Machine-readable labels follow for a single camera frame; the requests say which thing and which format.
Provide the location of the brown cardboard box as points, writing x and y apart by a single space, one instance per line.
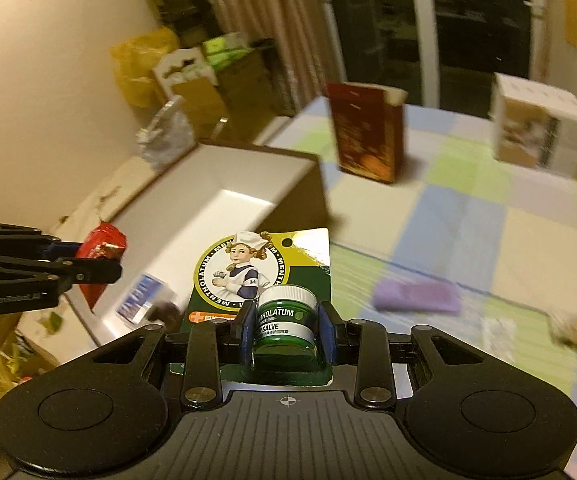
203 106

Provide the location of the white cardboard box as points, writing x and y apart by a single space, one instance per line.
534 125

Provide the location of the silver foil bag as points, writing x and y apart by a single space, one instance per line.
167 137

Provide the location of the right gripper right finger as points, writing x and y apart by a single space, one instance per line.
332 334

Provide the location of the red snack packet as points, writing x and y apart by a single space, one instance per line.
105 245

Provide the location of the beige curtain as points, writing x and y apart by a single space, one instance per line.
301 35

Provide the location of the dark red gift box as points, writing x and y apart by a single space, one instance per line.
369 127

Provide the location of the purple folded cloth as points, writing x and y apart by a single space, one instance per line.
435 297

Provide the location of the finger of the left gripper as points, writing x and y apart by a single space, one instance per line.
85 271
57 249

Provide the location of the green Mentholatum salve card pack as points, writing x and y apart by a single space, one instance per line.
287 274

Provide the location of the large white storage box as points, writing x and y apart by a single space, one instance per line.
214 191

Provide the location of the green tissue packs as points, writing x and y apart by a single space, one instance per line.
223 50

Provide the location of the checked tablecloth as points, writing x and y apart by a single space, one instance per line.
506 236

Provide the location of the blue white small packet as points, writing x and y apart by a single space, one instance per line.
140 299

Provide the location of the yellow plastic bag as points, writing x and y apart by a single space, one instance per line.
134 60

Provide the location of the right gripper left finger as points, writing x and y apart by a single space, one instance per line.
243 332

